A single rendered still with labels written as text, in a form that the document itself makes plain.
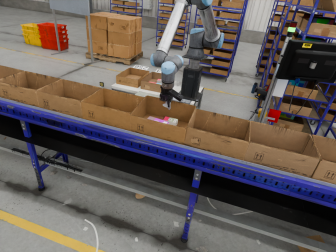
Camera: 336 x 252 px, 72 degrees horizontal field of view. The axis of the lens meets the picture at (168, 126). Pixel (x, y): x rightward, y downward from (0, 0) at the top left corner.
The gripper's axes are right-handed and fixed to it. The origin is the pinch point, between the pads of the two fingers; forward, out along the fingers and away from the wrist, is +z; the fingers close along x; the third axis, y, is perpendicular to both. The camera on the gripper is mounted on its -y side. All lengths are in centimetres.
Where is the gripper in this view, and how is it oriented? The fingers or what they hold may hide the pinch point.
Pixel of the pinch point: (170, 108)
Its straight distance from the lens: 178.1
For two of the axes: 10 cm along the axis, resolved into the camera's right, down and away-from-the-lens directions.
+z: -0.1, 7.1, 7.1
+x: -3.2, 6.7, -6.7
